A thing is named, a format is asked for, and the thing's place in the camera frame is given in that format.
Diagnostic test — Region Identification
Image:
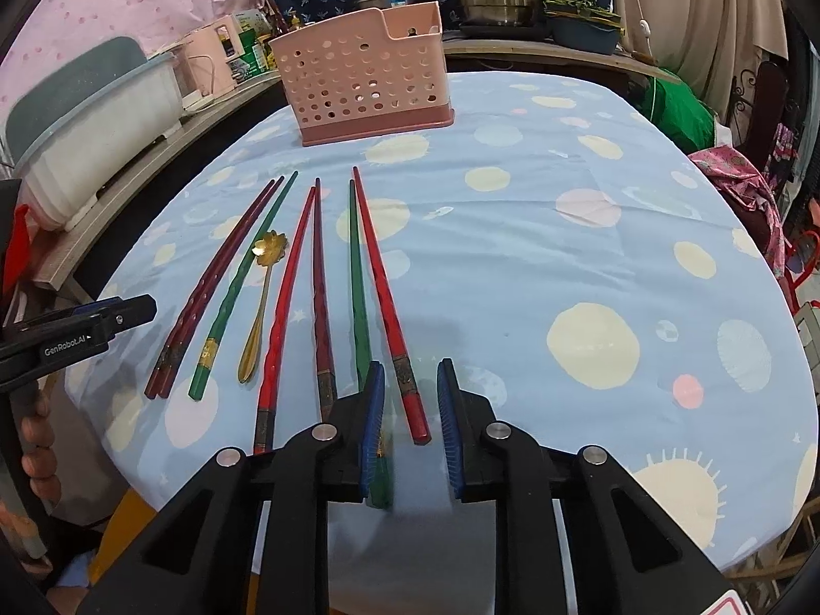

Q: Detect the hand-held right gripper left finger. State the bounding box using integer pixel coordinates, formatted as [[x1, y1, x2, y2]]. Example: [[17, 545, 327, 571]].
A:
[[77, 362, 388, 615]]

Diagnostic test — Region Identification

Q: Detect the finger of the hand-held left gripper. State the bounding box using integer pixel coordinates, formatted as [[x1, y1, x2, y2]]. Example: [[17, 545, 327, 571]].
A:
[[90, 295, 158, 340]]

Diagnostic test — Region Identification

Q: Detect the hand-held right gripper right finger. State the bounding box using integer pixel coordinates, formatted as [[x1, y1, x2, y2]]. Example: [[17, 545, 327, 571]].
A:
[[436, 359, 737, 615]]

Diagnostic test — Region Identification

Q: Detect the dark red chopstick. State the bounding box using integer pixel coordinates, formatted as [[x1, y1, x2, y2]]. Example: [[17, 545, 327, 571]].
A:
[[312, 178, 339, 427], [157, 175, 285, 398], [145, 179, 278, 398]]

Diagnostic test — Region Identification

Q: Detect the green chopstick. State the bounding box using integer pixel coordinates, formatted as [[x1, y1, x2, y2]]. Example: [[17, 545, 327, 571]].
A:
[[347, 180, 394, 510], [188, 171, 299, 400]]

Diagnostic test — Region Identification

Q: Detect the gold flower spoon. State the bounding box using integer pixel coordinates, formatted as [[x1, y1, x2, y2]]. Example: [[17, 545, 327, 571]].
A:
[[238, 231, 289, 385]]

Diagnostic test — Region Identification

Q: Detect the pink perforated utensil basket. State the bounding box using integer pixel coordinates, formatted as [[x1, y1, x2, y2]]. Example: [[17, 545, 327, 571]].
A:
[[268, 1, 456, 147]]

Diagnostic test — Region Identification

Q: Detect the person's left hand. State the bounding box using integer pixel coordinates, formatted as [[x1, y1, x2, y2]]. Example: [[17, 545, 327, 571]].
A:
[[18, 394, 65, 504]]

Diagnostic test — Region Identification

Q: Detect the red cloth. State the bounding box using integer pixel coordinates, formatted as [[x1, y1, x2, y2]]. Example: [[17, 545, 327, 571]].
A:
[[0, 203, 33, 312]]

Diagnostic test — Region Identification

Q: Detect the blue planet-print tablecloth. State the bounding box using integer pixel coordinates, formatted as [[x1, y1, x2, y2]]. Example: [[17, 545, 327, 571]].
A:
[[64, 70, 820, 574]]

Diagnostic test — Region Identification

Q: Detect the yellow cloth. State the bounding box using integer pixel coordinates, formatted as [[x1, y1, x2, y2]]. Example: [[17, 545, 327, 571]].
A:
[[83, 487, 161, 587]]

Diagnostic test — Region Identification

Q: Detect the white tub with grey lid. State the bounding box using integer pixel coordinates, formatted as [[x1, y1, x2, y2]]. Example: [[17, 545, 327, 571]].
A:
[[5, 35, 188, 233]]

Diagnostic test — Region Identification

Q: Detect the pink plastic appliance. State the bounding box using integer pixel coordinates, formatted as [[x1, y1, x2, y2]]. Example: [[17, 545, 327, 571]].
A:
[[181, 14, 243, 111]]

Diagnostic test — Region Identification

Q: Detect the green labelled bottle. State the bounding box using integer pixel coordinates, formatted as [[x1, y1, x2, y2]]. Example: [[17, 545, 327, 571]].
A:
[[231, 11, 278, 86]]

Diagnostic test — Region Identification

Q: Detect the pink floral cloth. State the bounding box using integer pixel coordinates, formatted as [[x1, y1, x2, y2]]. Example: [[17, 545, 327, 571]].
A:
[[688, 146, 788, 279]]

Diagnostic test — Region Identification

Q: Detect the green cloth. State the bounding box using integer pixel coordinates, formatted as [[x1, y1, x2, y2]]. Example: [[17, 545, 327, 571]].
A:
[[646, 77, 720, 156]]

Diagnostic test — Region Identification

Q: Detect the blue planter with plants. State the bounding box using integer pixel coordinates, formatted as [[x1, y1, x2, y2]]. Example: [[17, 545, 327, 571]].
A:
[[542, 0, 627, 57]]

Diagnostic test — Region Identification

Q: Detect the dark wooden chair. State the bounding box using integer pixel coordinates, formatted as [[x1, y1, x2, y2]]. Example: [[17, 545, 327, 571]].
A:
[[730, 57, 792, 171]]

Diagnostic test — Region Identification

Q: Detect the beige curtain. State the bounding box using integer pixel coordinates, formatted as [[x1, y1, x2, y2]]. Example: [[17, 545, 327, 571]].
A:
[[608, 0, 789, 122]]

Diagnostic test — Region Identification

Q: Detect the white switch cable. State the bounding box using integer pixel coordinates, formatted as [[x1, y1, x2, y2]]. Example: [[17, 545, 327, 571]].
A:
[[624, 0, 654, 65]]

